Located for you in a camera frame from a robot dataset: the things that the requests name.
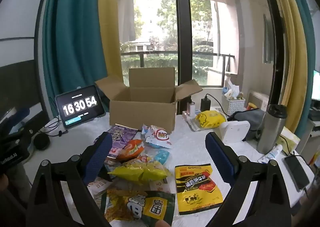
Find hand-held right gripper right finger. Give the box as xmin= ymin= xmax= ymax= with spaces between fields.
xmin=205 ymin=131 xmax=293 ymax=227

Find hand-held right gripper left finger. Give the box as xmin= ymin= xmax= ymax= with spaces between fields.
xmin=25 ymin=131 xmax=113 ymax=227

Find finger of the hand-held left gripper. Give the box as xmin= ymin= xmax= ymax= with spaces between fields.
xmin=0 ymin=107 xmax=35 ymax=142

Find brown cardboard box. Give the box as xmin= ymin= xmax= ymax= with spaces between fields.
xmin=95 ymin=67 xmax=203 ymax=134

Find person's left forearm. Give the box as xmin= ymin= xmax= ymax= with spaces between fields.
xmin=0 ymin=164 xmax=28 ymax=207

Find black round speaker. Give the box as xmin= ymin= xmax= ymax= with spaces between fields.
xmin=33 ymin=132 xmax=50 ymax=150

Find pink white snack packet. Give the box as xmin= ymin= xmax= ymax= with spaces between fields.
xmin=87 ymin=177 xmax=113 ymax=200

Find white box device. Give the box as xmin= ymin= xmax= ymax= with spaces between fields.
xmin=219 ymin=121 xmax=250 ymax=144

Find purple snack packet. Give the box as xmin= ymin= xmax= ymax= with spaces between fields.
xmin=107 ymin=124 xmax=138 ymax=154

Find orange snack packet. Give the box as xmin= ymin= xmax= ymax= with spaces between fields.
xmin=116 ymin=139 xmax=145 ymax=161

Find black monitor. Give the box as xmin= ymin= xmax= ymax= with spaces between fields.
xmin=0 ymin=60 xmax=50 ymax=134

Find yellow duck-print bag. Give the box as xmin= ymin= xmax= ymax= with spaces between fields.
xmin=195 ymin=111 xmax=227 ymax=129

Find yellow black snack packet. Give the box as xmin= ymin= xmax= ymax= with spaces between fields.
xmin=174 ymin=163 xmax=223 ymax=215

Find yellow-green snack packet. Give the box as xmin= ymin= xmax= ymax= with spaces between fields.
xmin=108 ymin=161 xmax=171 ymax=185

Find grey pouch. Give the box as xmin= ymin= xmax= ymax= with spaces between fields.
xmin=229 ymin=108 xmax=267 ymax=141

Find white power strip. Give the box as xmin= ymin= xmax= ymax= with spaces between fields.
xmin=182 ymin=111 xmax=200 ymax=124

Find white plastic basket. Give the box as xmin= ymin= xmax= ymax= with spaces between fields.
xmin=221 ymin=96 xmax=246 ymax=117

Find tablet with clock display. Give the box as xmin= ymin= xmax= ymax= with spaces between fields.
xmin=55 ymin=85 xmax=107 ymax=129

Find black power adapter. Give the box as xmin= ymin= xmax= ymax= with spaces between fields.
xmin=200 ymin=96 xmax=212 ymax=112

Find light blue small packet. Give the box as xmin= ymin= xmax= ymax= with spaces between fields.
xmin=154 ymin=149 xmax=170 ymax=164

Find steel thermos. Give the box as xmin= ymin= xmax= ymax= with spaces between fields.
xmin=257 ymin=104 xmax=287 ymax=154

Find green yellow snack bag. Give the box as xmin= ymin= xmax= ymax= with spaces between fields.
xmin=104 ymin=188 xmax=176 ymax=227

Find yellow tissue pack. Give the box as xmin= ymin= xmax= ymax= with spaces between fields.
xmin=280 ymin=127 xmax=300 ymax=152

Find black smartphone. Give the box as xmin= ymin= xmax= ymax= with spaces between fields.
xmin=284 ymin=155 xmax=310 ymax=192

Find black balcony railing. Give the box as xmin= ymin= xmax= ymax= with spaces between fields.
xmin=121 ymin=51 xmax=235 ymax=72

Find bright computer screen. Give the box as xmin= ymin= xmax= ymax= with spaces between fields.
xmin=311 ymin=69 xmax=320 ymax=102

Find yellow curtain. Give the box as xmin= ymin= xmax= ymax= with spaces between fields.
xmin=266 ymin=0 xmax=310 ymax=134
xmin=98 ymin=0 xmax=125 ymax=114

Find black cable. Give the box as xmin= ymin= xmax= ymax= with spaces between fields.
xmin=40 ymin=117 xmax=70 ymax=137

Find black window frame post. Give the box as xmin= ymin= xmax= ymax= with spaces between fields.
xmin=254 ymin=0 xmax=288 ymax=110
xmin=172 ymin=0 xmax=194 ymax=115

